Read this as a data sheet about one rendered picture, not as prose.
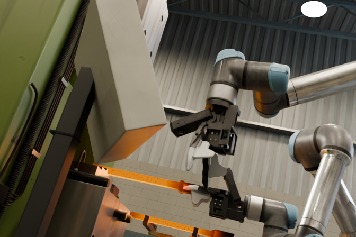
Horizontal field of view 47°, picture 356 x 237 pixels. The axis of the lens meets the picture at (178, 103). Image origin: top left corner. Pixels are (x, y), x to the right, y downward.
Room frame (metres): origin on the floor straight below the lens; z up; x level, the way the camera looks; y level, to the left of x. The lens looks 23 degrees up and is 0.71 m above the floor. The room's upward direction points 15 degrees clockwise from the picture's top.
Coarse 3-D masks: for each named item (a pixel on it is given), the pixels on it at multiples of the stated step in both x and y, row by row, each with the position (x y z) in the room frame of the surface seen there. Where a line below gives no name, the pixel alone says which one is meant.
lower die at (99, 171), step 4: (72, 164) 1.30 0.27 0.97; (76, 164) 1.30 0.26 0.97; (80, 164) 1.30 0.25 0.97; (84, 164) 1.30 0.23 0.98; (88, 164) 1.29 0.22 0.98; (72, 168) 1.30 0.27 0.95; (80, 168) 1.30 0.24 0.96; (84, 168) 1.30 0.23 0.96; (88, 168) 1.29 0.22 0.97; (92, 168) 1.29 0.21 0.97; (96, 168) 1.29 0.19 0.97; (100, 168) 1.33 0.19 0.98; (104, 168) 1.39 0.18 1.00; (88, 172) 1.29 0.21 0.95; (92, 172) 1.29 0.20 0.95; (96, 172) 1.30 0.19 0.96; (100, 172) 1.33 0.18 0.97; (104, 172) 1.37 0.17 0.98; (104, 176) 1.38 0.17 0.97; (108, 176) 1.42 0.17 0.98; (112, 180) 1.48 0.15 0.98; (108, 188) 1.46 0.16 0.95
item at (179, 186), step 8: (112, 168) 1.39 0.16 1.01; (120, 176) 1.39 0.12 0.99; (128, 176) 1.38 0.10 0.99; (136, 176) 1.38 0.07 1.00; (144, 176) 1.37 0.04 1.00; (152, 176) 1.37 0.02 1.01; (152, 184) 1.39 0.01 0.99; (160, 184) 1.36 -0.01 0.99; (168, 184) 1.35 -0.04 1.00; (176, 184) 1.35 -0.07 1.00; (184, 184) 1.35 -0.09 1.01; (192, 184) 1.34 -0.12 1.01; (184, 192) 1.36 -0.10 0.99
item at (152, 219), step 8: (136, 216) 1.80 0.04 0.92; (144, 216) 1.79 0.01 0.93; (152, 216) 1.78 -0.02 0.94; (160, 224) 1.79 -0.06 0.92; (168, 224) 1.77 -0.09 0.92; (176, 224) 1.77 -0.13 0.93; (184, 224) 1.76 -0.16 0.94; (192, 232) 1.77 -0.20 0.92; (200, 232) 1.75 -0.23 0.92; (208, 232) 1.74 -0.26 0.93; (216, 232) 1.74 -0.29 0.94; (224, 232) 1.73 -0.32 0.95
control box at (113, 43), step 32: (96, 0) 0.65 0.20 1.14; (128, 0) 0.66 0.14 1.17; (96, 32) 0.69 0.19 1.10; (128, 32) 0.66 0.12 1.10; (96, 64) 0.75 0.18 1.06; (128, 64) 0.67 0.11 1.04; (96, 96) 0.82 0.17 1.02; (128, 96) 0.67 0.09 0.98; (160, 96) 0.69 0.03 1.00; (96, 128) 0.89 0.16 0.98; (128, 128) 0.68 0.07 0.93; (160, 128) 0.72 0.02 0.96; (96, 160) 0.97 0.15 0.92
